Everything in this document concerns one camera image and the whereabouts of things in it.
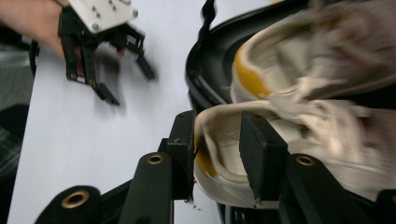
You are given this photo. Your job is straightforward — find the white sneaker with yellow heel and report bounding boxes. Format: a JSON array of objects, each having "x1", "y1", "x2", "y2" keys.
[
  {"x1": 230, "y1": 0, "x2": 396, "y2": 104},
  {"x1": 192, "y1": 99, "x2": 396, "y2": 209}
]

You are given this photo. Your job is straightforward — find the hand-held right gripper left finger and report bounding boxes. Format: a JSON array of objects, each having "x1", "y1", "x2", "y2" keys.
[{"x1": 166, "y1": 110, "x2": 198, "y2": 202}]

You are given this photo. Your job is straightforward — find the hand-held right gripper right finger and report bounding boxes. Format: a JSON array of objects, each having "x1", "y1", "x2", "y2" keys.
[{"x1": 238, "y1": 110, "x2": 289, "y2": 202}]

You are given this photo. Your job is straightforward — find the black plastic basket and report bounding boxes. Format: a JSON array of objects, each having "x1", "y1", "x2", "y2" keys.
[{"x1": 185, "y1": 0, "x2": 396, "y2": 224}]

